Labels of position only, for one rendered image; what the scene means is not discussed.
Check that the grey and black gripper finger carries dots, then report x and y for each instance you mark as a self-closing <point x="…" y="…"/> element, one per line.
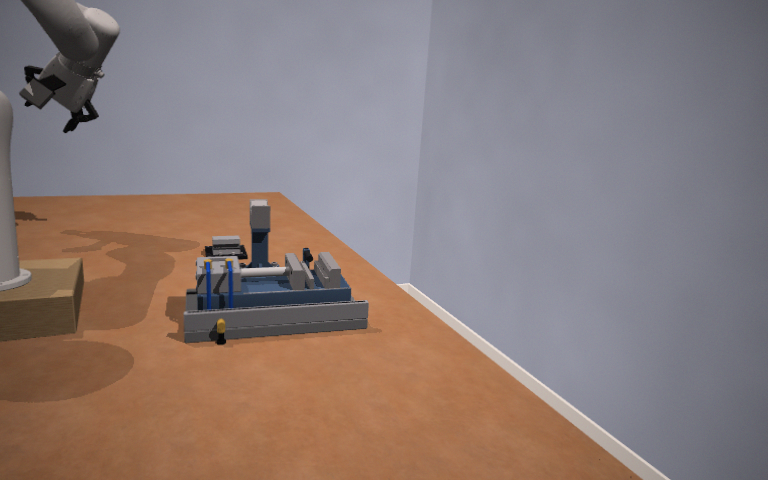
<point x="76" y="118"/>
<point x="29" y="72"/>

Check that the grey flat bar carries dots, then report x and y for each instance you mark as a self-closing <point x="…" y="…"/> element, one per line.
<point x="323" y="277"/>
<point x="308" y="276"/>

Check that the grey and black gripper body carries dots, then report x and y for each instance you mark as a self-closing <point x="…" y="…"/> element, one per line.
<point x="72" y="96"/>

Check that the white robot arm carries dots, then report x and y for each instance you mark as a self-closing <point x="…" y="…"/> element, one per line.
<point x="76" y="39"/>

